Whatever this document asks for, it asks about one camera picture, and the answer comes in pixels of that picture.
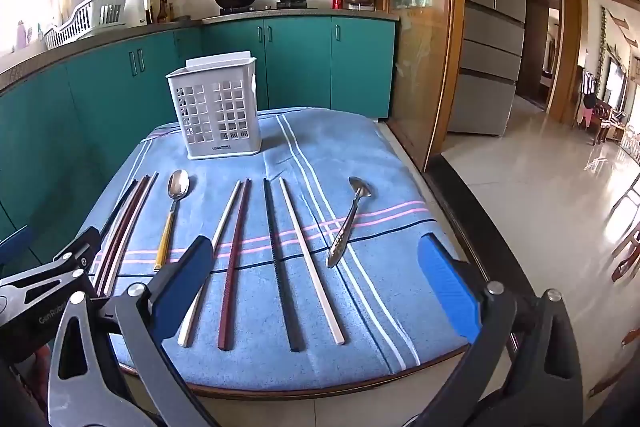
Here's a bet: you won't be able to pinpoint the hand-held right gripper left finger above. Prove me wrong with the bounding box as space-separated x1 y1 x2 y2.
47 234 221 427

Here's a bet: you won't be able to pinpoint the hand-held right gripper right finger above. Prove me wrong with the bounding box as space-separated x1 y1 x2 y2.
410 232 585 427

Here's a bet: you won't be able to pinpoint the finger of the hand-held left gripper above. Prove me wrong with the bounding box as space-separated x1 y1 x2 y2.
0 226 103 310

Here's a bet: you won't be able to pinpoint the black chopstick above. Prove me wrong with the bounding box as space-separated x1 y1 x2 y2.
100 179 139 235
263 177 305 353

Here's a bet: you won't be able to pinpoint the pale pink chopstick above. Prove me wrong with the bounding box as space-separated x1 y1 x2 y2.
100 174 155 297
278 177 347 347

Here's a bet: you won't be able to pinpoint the white chopstick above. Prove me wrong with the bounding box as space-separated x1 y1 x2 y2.
106 172 159 299
177 179 242 348

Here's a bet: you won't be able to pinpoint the yellow handled spoon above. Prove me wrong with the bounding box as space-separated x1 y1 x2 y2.
153 169 191 271

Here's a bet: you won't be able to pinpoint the silver spoon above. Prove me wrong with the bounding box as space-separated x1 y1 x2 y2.
326 177 372 269

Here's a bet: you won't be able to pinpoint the white plastic utensil holder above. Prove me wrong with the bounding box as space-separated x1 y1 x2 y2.
165 51 264 160

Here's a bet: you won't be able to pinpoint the blue striped towel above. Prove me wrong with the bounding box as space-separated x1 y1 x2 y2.
92 107 471 395

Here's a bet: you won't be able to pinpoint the grey kitchen countertop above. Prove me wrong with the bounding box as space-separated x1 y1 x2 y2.
0 9 401 82

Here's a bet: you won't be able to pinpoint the wooden glass sliding door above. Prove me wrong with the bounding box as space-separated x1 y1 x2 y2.
372 0 468 172

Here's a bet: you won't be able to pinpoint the white dish rack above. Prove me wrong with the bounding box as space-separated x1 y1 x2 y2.
42 0 132 50

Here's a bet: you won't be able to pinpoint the wooden chair with clothes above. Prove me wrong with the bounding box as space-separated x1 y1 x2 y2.
575 66 618 146

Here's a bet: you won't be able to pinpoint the silver refrigerator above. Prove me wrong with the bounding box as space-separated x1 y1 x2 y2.
447 0 528 138

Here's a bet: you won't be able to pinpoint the white electric kettle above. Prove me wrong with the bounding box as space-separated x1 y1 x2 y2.
117 0 151 26

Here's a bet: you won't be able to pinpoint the teal lower cabinets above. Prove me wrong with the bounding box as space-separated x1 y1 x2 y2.
0 14 401 303

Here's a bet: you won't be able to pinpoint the television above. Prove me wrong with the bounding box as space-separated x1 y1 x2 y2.
604 57 627 110

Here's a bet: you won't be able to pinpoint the green leaf garland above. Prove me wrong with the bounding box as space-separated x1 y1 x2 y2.
597 6 609 72

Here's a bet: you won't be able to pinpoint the black gas stove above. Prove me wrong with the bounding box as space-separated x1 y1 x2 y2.
219 4 318 15

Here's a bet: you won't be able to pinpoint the wooden door frame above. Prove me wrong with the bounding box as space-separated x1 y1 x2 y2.
520 0 593 128

